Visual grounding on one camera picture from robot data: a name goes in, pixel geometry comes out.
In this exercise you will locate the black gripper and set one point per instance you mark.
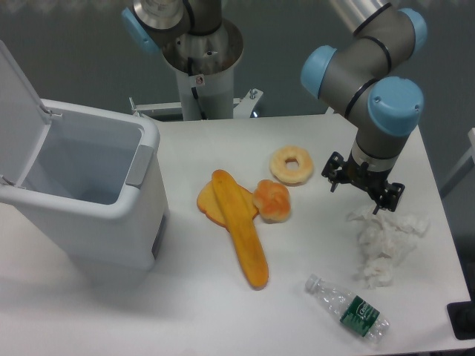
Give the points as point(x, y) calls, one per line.
point(385, 195)

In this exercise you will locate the white frame bar right edge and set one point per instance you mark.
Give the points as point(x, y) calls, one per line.
point(461, 169)

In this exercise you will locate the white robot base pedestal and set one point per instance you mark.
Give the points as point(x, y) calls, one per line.
point(204, 68)

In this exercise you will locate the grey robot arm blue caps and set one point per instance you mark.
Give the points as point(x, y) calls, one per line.
point(356, 82)

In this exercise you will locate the round orange knotted bread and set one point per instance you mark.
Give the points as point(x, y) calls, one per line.
point(272, 199)

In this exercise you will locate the flat orange toast slice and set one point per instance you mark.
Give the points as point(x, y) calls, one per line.
point(208, 205)

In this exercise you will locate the black device at table corner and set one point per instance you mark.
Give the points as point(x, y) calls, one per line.
point(461, 315)

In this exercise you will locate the white open trash bin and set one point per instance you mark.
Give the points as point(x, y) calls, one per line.
point(88, 179)

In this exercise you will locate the clear plastic bottle green label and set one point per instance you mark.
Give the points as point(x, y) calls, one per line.
point(349, 309)

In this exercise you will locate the pale ring-shaped bread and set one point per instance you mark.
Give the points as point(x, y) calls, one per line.
point(291, 165)

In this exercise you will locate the long orange baguette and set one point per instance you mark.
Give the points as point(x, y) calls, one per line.
point(239, 223)

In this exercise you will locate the crumpled white tissue paper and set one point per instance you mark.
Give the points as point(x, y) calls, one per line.
point(385, 239)

